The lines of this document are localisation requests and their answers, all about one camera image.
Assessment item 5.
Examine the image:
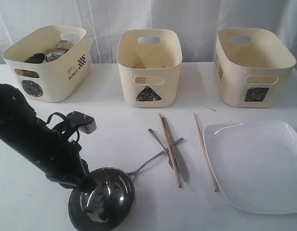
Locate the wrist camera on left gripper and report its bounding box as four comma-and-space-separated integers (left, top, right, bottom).
66, 111, 97, 134

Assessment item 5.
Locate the steel table knife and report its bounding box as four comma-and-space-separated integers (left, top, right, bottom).
162, 117, 189, 182

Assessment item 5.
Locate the steel mug with round handle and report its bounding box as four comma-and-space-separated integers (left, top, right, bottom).
45, 40, 72, 62

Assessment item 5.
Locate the wooden chopstick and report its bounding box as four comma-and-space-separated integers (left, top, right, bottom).
193, 113, 220, 192
159, 114, 182, 188

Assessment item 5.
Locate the cream bin with square mark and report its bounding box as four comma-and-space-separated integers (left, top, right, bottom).
213, 28, 297, 108

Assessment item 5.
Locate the long steel spoon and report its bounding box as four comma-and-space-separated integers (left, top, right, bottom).
127, 138, 184, 177

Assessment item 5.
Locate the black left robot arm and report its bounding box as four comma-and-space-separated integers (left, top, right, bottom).
0, 84, 96, 192

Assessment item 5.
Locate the cream bin with triangle mark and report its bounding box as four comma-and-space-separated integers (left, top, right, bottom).
117, 29, 182, 107

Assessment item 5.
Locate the stainless steel bowl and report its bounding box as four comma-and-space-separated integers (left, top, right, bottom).
68, 167, 136, 231

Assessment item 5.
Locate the steel mug with wire handle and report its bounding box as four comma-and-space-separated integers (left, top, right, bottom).
15, 53, 46, 78

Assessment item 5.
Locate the white square plate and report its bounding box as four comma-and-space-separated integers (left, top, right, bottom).
204, 120, 297, 215

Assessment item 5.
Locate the cream bin with circle mark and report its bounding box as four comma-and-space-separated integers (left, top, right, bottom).
2, 26, 90, 103

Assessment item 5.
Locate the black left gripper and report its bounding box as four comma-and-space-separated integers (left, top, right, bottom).
39, 131, 97, 193

